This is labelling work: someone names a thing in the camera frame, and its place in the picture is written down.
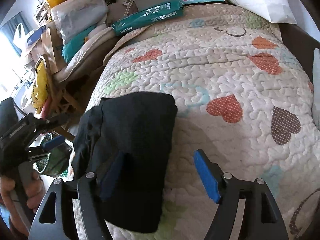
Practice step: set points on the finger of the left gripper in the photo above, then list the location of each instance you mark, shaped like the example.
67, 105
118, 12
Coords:
53, 142
54, 122

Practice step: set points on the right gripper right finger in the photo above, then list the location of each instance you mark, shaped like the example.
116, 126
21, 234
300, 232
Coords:
262, 218

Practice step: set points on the black pants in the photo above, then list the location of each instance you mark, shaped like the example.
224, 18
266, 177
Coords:
126, 142

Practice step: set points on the green mesh waste basket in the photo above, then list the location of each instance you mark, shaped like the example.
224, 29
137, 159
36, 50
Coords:
56, 163

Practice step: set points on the yellow plastic bag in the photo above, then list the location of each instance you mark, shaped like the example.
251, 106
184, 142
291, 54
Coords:
39, 93

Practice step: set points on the wooden chair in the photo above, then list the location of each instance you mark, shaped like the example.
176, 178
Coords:
59, 101

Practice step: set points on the teal folded cloth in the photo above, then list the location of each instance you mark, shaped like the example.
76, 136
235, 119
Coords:
75, 44

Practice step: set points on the brown paper bag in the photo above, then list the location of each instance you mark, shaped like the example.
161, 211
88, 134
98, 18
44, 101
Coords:
50, 44

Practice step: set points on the teal curtain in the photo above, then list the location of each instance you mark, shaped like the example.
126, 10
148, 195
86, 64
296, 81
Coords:
9, 28

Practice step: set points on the grey plastic wrapped bundle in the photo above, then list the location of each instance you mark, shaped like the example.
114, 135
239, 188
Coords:
74, 16

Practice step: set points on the white bookshelf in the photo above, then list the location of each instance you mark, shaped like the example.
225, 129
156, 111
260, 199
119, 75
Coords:
43, 15

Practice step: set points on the heart patterned quilt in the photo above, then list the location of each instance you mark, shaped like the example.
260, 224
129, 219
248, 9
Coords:
242, 97

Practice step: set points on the green long box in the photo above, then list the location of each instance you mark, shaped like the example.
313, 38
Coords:
161, 12

